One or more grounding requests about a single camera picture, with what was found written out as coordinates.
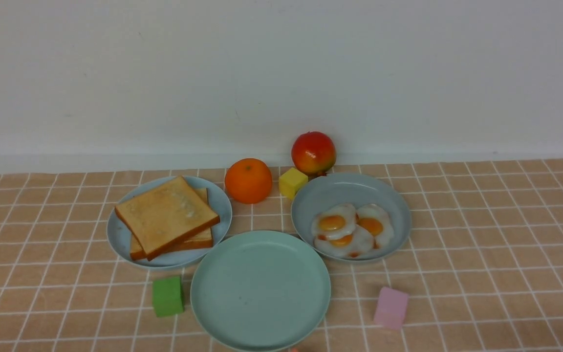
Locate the fried egg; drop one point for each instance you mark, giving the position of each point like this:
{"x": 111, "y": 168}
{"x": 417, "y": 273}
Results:
{"x": 358, "y": 243}
{"x": 334, "y": 223}
{"x": 377, "y": 222}

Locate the toast slice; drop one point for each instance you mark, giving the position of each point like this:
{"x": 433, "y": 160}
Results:
{"x": 202, "y": 240}
{"x": 165, "y": 212}

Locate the yellow cube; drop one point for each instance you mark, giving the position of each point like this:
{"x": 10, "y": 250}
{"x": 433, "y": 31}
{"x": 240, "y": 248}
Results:
{"x": 291, "y": 181}

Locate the orange fruit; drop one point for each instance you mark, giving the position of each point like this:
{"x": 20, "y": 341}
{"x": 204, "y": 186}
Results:
{"x": 249, "y": 181}

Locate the red yellow apple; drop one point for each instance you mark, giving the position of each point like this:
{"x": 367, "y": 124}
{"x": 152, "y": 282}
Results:
{"x": 313, "y": 153}

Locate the grey-blue plate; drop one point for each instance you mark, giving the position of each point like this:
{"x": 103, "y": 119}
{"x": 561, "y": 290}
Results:
{"x": 325, "y": 192}

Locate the green plate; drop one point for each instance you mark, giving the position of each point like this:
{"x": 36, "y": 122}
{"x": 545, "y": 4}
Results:
{"x": 260, "y": 291}

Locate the green cube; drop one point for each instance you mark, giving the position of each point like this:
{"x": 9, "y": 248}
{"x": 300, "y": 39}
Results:
{"x": 168, "y": 296}

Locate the pink cube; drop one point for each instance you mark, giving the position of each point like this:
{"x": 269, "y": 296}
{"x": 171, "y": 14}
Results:
{"x": 391, "y": 308}

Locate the light blue plate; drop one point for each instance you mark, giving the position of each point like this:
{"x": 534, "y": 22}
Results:
{"x": 120, "y": 237}

